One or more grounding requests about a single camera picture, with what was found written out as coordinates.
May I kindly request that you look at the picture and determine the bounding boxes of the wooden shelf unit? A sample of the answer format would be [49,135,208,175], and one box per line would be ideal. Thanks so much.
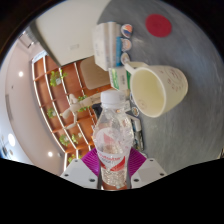
[31,54,101,164]

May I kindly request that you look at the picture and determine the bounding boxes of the flat round red coaster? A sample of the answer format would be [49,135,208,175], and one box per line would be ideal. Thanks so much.
[144,13,173,38]

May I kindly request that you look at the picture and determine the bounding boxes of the cream plastic cup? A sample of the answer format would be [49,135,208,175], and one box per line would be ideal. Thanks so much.
[124,61,189,119]

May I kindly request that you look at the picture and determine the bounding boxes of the thin blue book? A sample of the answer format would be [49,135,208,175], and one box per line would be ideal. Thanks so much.
[115,35,123,68]

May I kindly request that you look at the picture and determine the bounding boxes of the round printed badge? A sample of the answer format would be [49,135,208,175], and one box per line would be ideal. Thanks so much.
[120,38,133,52]
[119,52,131,66]
[120,23,134,38]
[130,106,141,118]

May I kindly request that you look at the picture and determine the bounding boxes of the round ceiling lights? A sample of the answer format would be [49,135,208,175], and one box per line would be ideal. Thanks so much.
[6,69,54,158]

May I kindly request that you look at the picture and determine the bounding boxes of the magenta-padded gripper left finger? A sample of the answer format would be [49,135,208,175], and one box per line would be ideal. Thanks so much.
[59,148,101,190]

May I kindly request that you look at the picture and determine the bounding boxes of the clear plastic water bottle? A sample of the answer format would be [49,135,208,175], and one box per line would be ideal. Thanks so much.
[92,90,134,191]

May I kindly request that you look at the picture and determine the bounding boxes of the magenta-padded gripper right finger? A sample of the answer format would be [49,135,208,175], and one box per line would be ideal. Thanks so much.
[127,147,167,190]

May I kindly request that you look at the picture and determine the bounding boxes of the green white box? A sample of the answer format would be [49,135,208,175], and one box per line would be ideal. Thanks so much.
[108,66,133,92]

